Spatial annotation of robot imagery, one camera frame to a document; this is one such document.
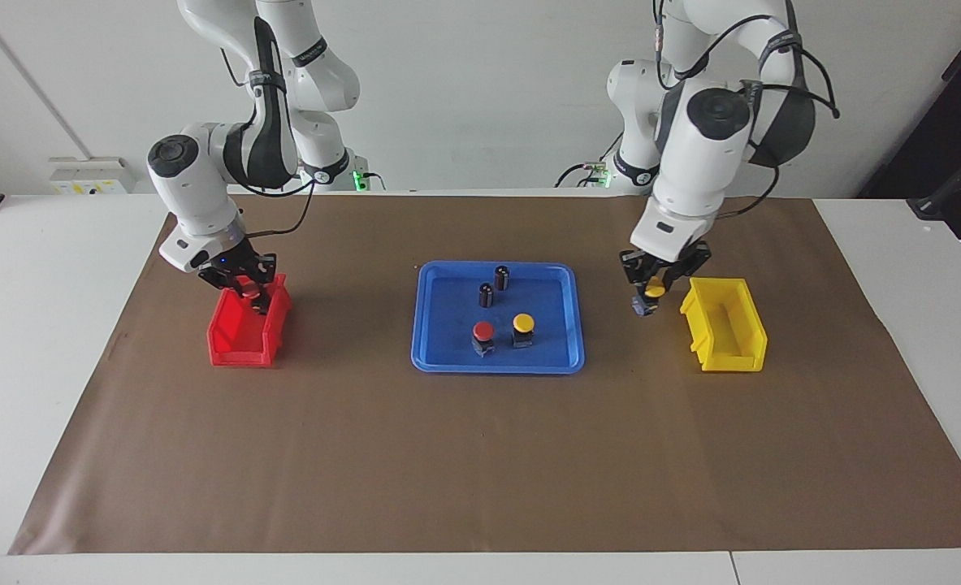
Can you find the yellow push button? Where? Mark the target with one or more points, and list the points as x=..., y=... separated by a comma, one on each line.
x=655, y=288
x=523, y=322

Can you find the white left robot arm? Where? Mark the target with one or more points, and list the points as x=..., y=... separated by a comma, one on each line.
x=699, y=162

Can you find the yellow plastic bin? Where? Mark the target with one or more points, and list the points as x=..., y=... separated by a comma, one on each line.
x=728, y=333

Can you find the red push button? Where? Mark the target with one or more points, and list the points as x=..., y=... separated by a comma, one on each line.
x=249, y=290
x=483, y=331

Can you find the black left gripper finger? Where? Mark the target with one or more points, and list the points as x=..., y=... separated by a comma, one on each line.
x=691, y=264
x=631, y=268

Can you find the blue plastic tray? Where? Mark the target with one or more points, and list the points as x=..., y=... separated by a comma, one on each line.
x=448, y=341

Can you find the red plastic bin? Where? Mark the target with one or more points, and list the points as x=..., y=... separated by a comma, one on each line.
x=240, y=345

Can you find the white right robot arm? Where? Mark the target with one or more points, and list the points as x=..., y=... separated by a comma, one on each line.
x=196, y=187

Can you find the brown paper table mat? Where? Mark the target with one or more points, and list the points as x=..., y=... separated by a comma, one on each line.
x=480, y=455

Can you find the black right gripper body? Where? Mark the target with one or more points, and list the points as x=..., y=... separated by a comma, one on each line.
x=222, y=272

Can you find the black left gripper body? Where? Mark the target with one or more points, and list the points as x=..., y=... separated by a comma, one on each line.
x=664, y=264

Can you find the black cylindrical capacitor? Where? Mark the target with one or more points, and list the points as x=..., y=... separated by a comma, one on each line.
x=486, y=296
x=502, y=279

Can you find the black tripod stand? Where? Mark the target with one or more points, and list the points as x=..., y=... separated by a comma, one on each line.
x=947, y=191

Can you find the white wall socket strip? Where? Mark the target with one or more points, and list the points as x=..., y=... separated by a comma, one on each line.
x=90, y=175

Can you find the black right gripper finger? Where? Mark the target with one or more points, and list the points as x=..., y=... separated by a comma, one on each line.
x=262, y=268
x=262, y=302

